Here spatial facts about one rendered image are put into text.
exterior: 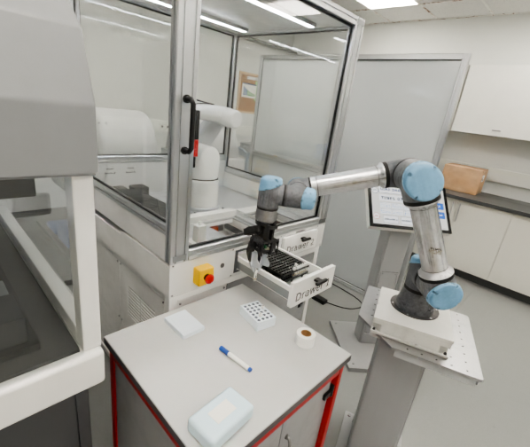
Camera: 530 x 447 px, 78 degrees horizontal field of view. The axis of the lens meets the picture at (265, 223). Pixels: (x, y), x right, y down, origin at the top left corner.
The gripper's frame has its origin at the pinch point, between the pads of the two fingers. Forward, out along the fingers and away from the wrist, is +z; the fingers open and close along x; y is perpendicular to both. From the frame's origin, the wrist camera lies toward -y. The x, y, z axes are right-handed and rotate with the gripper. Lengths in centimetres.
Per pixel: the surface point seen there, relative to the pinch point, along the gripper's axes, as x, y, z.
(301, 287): 17.2, 9.1, 7.4
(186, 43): -24, -19, -72
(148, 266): -29.2, -33.3, 10.6
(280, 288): 12.1, 2.7, 10.3
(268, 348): -4.1, 19.1, 20.8
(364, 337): 119, -17, 87
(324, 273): 32.3, 6.4, 5.6
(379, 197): 108, -27, -14
